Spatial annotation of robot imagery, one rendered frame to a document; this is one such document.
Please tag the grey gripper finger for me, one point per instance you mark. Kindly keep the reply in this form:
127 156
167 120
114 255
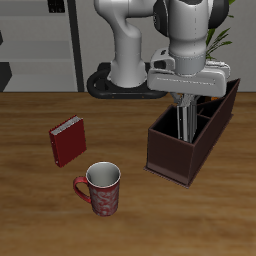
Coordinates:
196 99
176 98

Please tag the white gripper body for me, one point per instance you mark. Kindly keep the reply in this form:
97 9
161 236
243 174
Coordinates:
186 83

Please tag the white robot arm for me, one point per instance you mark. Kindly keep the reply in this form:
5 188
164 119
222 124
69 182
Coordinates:
128 50

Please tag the orange book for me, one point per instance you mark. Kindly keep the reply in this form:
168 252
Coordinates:
214 99

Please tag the dark brown desk caddy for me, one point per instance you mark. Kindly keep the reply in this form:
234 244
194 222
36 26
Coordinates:
173 156

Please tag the red book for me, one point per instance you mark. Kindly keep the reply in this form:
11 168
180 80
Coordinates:
69 141

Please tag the green pot plant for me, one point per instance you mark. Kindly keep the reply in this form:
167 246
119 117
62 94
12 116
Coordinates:
216 40

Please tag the red patterned mug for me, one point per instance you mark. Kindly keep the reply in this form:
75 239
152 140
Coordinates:
105 196

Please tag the grey shelf unit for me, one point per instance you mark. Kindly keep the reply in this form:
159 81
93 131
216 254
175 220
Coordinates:
36 50

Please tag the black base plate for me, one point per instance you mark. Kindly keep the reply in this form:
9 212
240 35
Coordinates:
96 87

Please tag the dark vertical post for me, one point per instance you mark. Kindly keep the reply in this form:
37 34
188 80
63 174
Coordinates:
77 46

